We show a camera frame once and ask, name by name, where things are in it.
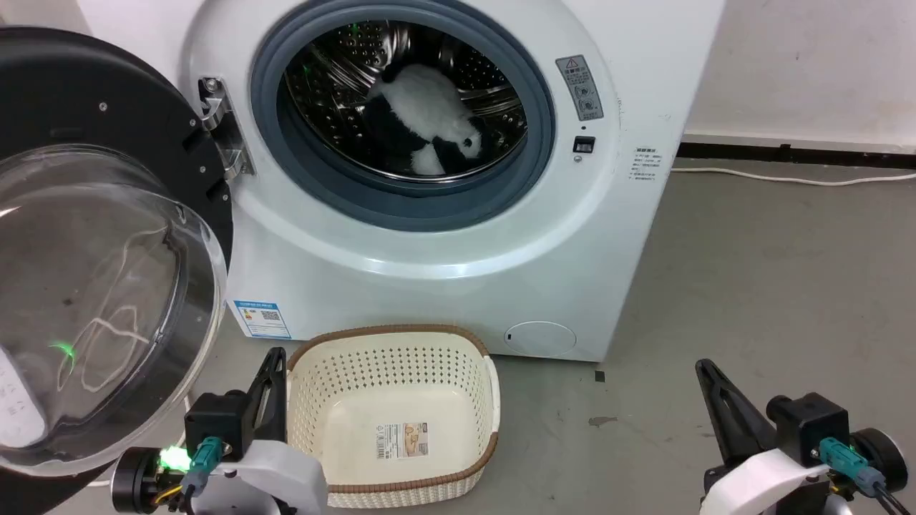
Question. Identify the steel washing drum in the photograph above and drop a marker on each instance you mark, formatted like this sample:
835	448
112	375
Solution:
336	79

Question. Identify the paper label with barcode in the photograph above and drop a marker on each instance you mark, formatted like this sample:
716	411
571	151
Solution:
402	440

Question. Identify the black and white panda plush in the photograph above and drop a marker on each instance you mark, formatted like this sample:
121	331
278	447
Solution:
429	107

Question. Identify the blue energy label sticker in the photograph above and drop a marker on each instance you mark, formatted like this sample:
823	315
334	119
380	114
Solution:
262	319

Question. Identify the white front-load washing machine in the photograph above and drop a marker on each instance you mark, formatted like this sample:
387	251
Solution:
429	286

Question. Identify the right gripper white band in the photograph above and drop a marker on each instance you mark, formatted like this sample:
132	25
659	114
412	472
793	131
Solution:
769	486

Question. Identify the round filter cover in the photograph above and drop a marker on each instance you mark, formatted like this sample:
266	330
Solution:
539	337

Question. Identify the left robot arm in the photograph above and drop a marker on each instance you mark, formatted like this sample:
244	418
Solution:
136	479

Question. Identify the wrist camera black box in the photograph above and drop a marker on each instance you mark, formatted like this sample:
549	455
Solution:
809	425
218	422

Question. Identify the round black washer door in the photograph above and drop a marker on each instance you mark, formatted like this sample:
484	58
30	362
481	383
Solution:
86	236

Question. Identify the grey rubber door gasket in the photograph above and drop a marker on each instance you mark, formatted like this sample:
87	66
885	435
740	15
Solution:
401	204

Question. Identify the black door latch slot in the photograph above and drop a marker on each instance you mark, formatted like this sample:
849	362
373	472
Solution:
584	144

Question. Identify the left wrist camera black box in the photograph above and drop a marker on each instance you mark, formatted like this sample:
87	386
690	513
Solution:
218	422

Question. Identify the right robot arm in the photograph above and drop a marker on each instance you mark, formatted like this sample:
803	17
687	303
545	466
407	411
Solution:
880	458

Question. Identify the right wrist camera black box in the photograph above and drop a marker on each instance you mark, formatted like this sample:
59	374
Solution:
809	425

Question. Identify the black baseboard strip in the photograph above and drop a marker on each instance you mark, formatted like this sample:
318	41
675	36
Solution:
794	153

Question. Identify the metal door hinge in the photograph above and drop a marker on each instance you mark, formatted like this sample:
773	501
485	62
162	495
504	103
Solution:
223	125

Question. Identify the cream laundry basket brown rim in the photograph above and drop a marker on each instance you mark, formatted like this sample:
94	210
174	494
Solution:
386	408

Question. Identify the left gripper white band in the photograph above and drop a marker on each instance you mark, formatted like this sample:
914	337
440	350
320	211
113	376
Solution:
275	476

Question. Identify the white text sticker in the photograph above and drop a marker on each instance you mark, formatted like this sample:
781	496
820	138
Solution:
646	164

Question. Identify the grey warning sticker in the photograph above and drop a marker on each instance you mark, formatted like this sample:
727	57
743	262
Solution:
581	86

